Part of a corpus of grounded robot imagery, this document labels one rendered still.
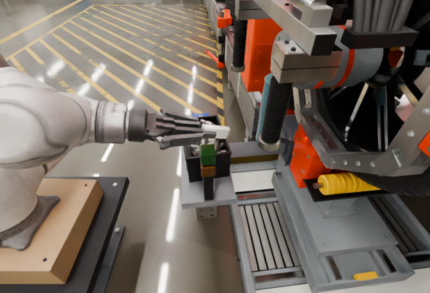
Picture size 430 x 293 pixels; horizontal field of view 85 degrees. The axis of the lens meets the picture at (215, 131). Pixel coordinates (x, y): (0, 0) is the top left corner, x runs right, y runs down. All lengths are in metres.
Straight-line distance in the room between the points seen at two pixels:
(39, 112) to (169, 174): 1.13
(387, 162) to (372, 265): 0.66
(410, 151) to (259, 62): 0.68
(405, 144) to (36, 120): 0.55
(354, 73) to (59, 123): 0.56
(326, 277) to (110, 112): 0.90
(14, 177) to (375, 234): 1.18
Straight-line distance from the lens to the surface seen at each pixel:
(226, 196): 0.76
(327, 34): 0.36
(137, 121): 0.52
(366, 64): 0.62
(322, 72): 0.40
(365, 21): 0.39
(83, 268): 0.92
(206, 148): 0.60
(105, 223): 0.97
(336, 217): 1.09
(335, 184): 0.76
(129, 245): 1.24
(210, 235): 1.20
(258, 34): 0.99
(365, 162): 0.59
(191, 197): 0.76
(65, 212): 0.93
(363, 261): 1.14
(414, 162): 0.55
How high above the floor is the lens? 1.08
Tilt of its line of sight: 41 degrees down
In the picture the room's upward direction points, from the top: straight up
